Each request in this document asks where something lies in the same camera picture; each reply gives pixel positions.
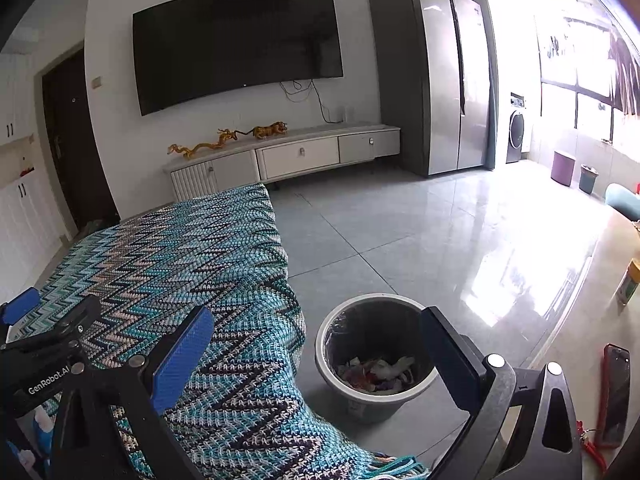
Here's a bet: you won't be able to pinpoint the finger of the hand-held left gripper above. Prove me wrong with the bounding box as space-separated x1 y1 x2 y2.
0 294 103 386
0 287 41 328

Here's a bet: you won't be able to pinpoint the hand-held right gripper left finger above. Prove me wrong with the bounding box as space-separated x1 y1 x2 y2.
50 305 216 480

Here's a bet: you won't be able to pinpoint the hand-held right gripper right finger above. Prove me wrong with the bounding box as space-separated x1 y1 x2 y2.
420 305 584 480

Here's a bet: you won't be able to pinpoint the pile of wrappers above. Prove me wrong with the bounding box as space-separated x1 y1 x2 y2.
336 355 418 394

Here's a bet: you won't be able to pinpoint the white round trash bin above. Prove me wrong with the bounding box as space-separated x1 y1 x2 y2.
314 292 443 423

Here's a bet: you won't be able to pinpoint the white tall cabinet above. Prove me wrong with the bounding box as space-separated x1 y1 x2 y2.
0 55 71 291

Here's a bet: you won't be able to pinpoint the teal zigzag knitted blanket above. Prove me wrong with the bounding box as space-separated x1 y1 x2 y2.
0 182 431 480

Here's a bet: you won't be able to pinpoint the white coffee table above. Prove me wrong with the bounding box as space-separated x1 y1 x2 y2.
520 210 640 480

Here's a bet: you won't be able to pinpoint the red-cased smartphone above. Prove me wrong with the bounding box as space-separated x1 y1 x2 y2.
594 342 632 449

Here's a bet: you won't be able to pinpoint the dark brown door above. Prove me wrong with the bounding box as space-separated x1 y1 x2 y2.
41 49 121 233

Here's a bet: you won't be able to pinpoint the yellow-lidded bottle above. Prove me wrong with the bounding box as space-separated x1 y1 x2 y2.
616 257 640 306

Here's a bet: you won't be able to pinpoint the golden dragon figurine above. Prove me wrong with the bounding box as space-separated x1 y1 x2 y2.
167 127 251 161

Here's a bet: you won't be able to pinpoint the purple round stool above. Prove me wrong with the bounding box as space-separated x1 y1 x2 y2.
550 149 580 187

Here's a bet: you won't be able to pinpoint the dark grey bucket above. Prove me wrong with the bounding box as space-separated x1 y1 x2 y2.
579 164 600 195

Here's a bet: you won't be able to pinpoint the teal chair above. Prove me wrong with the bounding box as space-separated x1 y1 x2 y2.
605 182 640 222

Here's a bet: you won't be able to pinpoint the white TV cabinet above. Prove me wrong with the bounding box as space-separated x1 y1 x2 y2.
162 121 402 203

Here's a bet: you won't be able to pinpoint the white washing machine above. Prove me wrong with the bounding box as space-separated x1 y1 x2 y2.
505 91 529 164

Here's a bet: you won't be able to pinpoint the golden tiger figurine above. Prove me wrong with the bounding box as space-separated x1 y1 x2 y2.
237 121 290 141

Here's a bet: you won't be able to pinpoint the balcony window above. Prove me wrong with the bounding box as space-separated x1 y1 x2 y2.
535 7 640 148

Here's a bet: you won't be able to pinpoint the silver double-door fridge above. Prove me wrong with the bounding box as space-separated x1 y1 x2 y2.
368 0 493 178

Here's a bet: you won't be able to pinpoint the dark hanging clothes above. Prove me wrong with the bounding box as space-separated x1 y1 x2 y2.
607 25 640 117

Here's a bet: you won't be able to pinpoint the red lanyard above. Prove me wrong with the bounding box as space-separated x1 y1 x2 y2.
575 420 609 479

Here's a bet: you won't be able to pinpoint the black TV cable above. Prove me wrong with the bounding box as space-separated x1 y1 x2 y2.
277 77 346 126

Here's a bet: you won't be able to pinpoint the black wall-mounted TV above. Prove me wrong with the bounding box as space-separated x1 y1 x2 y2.
131 0 346 117

